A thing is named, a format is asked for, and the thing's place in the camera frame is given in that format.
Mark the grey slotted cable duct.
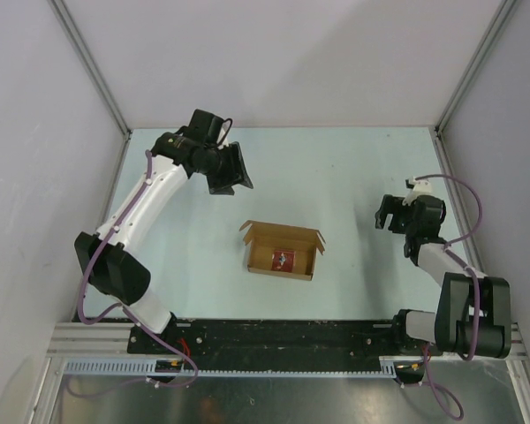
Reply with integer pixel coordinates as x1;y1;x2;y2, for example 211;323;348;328
63;358;397;379

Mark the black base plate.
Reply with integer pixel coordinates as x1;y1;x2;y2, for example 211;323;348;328
126;315;443;360

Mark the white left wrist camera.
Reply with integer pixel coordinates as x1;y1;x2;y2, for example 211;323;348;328
216;118;232;148

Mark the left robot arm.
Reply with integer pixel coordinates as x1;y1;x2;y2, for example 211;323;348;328
74;110;253;353

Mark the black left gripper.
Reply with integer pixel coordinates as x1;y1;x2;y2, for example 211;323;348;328
195;141;253;195

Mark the brown cardboard box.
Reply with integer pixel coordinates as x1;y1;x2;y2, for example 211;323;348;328
239;220;326;282

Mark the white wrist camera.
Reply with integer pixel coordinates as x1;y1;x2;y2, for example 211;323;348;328
402;177;433;206
216;118;232;148

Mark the left aluminium corner post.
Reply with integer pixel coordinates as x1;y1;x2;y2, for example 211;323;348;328
47;0;131;139

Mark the aluminium corner post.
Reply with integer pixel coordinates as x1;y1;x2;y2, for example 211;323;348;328
435;0;520;134
47;0;131;139

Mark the right aluminium corner post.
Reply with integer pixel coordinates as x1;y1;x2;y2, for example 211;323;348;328
435;0;520;134

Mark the small red packet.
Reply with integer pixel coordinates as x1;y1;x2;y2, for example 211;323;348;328
271;249;296;273

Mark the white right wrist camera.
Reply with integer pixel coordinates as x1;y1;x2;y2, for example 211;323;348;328
402;177;433;206

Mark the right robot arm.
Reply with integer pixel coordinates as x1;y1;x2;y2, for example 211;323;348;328
375;194;512;360

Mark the aluminium frame rail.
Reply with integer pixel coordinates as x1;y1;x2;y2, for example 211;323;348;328
46;322;526;360

